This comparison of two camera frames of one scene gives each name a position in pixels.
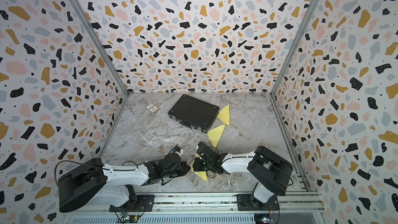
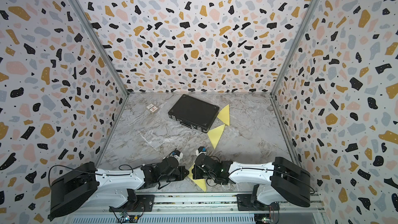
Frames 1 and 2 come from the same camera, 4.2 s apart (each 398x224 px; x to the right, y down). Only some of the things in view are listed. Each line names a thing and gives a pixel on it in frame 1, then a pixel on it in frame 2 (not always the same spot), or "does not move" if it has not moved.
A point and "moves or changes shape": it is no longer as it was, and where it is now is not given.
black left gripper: [183, 165] does not move
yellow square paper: [202, 174] moves or changes shape
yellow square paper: [215, 135] does not move
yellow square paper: [224, 115] does not move
